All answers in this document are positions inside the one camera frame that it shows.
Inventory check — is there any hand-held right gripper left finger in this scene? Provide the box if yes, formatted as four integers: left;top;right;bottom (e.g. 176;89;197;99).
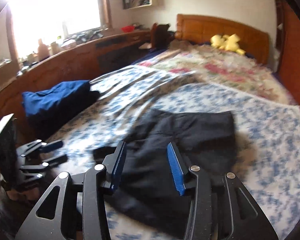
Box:
15;140;127;240

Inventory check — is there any window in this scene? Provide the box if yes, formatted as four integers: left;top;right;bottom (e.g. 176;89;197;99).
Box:
4;0;110;59

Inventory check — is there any wooden chair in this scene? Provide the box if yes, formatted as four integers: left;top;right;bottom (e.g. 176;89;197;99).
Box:
150;22;176;51

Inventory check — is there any dark navy jacket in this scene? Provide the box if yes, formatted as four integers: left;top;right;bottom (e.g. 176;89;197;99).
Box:
93;108;238;239

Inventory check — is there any dark blue bed sheet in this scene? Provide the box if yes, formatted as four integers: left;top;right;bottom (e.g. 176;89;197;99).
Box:
131;49;167;66

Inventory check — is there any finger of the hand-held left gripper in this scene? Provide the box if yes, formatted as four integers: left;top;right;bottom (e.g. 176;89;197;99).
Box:
16;140;64;158
9;154;68;191

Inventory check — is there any yellow plush toy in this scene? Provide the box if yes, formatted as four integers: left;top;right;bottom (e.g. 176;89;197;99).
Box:
210;33;246;56

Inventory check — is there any folded blue cloth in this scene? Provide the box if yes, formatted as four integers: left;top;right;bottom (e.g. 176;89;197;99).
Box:
21;80;92;118

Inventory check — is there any brown bottle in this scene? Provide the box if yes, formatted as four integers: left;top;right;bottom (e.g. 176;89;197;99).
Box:
37;38;51;58

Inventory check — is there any wooden wardrobe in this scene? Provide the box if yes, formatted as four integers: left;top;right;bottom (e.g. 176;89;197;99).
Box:
273;0;300;112

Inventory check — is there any wooden headboard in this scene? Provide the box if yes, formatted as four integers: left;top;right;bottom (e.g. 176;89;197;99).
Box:
176;14;270;66

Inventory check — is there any wooden desk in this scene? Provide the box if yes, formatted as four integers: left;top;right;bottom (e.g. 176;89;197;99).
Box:
0;28;153;142

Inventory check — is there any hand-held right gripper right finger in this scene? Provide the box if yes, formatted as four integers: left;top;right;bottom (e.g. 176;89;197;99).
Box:
166;142;280;240

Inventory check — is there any white blue floral bed sheet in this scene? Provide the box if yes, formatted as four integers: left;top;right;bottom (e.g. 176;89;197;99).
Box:
42;64;300;240

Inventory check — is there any pink floral quilt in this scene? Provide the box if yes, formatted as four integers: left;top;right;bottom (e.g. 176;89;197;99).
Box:
137;41;299;106

